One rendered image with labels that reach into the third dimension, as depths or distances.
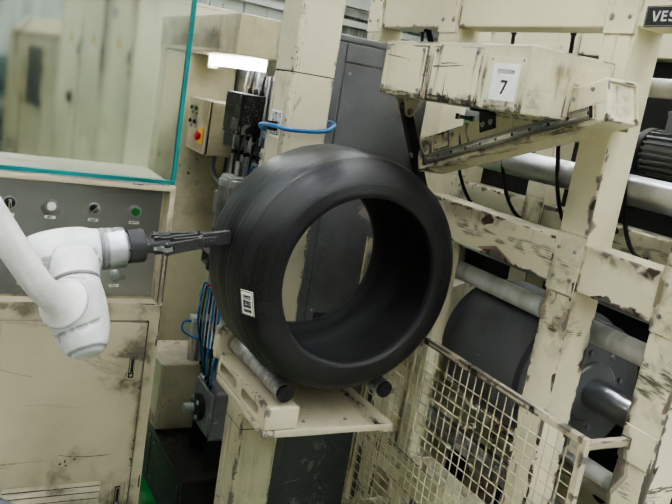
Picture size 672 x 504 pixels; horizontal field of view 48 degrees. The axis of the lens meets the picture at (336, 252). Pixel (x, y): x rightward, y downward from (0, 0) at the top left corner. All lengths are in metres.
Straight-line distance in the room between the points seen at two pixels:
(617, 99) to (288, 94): 0.85
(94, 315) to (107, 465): 1.10
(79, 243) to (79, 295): 0.14
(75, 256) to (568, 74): 1.11
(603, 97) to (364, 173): 0.54
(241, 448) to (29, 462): 0.65
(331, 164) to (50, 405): 1.20
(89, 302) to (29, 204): 0.81
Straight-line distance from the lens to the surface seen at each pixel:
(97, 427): 2.54
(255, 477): 2.40
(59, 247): 1.65
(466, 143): 2.03
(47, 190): 2.32
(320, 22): 2.11
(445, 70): 1.92
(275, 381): 1.88
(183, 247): 1.71
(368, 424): 2.02
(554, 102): 1.74
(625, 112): 1.75
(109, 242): 1.68
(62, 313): 1.55
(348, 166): 1.76
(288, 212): 1.69
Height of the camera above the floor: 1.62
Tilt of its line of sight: 12 degrees down
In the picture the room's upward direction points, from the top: 9 degrees clockwise
